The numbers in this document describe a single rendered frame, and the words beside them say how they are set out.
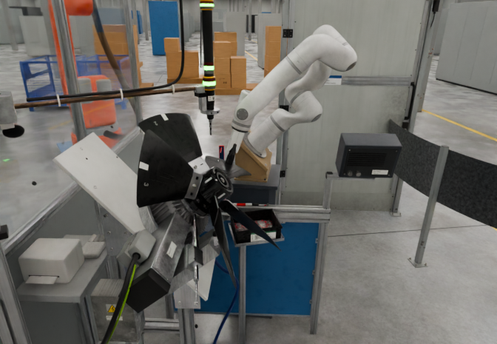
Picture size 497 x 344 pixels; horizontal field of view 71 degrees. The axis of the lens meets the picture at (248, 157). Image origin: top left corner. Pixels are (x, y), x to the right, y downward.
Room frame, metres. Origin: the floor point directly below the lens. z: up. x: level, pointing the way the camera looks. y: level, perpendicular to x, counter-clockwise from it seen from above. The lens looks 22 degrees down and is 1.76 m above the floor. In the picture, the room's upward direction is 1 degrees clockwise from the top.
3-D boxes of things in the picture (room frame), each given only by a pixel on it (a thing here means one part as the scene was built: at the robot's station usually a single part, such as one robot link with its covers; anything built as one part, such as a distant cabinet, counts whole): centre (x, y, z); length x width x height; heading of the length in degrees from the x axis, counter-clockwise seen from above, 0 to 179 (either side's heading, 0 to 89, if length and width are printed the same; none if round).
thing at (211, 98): (1.21, 0.14, 1.65); 0.04 x 0.04 x 0.46
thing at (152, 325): (1.08, 0.36, 0.56); 0.19 x 0.04 x 0.04; 88
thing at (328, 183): (1.56, -0.40, 0.96); 0.03 x 0.03 x 0.20; 88
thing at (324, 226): (1.56, -0.40, 0.39); 0.04 x 0.04 x 0.78; 88
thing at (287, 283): (1.57, 0.03, 0.45); 0.82 x 0.02 x 0.66; 88
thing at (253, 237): (1.40, -0.03, 0.85); 0.22 x 0.17 x 0.07; 103
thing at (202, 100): (1.21, 0.15, 1.49); 0.09 x 0.07 x 0.10; 123
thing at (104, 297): (1.00, 0.48, 0.73); 0.15 x 0.09 x 0.22; 88
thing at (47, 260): (1.04, 0.72, 0.92); 0.17 x 0.16 x 0.11; 88
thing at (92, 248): (1.20, 0.64, 0.87); 0.15 x 0.09 x 0.02; 0
